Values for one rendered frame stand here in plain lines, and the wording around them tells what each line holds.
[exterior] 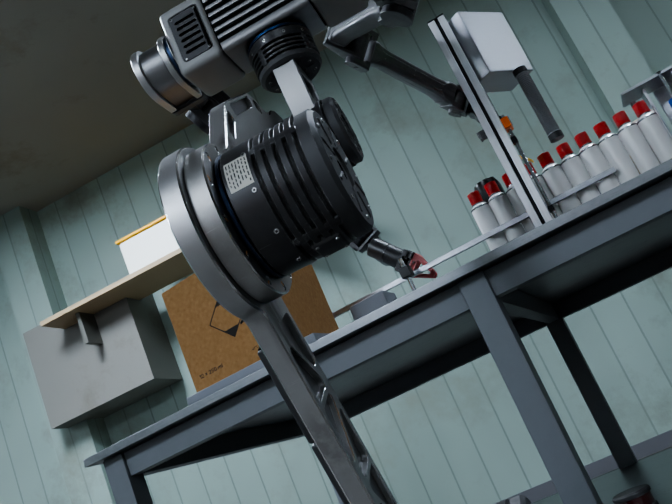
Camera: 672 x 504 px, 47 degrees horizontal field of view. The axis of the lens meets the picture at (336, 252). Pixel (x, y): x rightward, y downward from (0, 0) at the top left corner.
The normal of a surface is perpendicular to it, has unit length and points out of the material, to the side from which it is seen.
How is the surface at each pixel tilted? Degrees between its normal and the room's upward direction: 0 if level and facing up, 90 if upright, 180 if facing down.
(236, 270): 137
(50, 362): 90
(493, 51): 90
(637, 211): 90
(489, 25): 90
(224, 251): 124
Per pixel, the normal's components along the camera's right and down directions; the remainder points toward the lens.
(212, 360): -0.45, -0.07
